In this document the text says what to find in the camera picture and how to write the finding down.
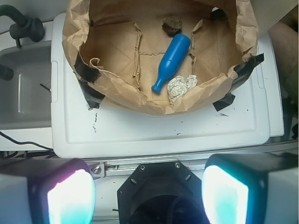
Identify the black faucet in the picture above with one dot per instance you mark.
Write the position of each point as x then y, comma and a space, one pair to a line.
24, 26

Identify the crumpled white paper ball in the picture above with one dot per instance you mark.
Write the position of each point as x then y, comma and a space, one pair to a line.
179, 86

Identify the blue plastic bottle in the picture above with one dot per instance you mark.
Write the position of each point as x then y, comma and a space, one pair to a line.
171, 60

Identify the brown rock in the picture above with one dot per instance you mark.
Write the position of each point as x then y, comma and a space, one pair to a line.
172, 25

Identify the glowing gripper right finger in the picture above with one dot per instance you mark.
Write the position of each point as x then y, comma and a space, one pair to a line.
260, 188

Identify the brown paper bag tray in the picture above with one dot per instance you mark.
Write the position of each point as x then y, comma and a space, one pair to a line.
115, 47

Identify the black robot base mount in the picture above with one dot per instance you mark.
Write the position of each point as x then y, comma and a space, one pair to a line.
161, 194

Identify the white sink basin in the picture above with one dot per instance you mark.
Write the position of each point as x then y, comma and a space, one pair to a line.
25, 100

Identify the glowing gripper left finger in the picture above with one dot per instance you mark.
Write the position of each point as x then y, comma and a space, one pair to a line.
46, 191

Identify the aluminium rail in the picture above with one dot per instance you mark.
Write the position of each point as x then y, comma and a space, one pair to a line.
195, 161

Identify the white plastic lid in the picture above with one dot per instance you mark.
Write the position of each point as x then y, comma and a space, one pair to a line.
113, 131

